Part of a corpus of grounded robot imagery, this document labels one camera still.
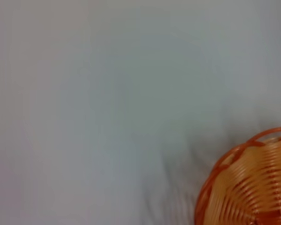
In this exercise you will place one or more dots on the orange plastic woven basket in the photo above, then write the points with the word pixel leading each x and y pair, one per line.
pixel 253 182

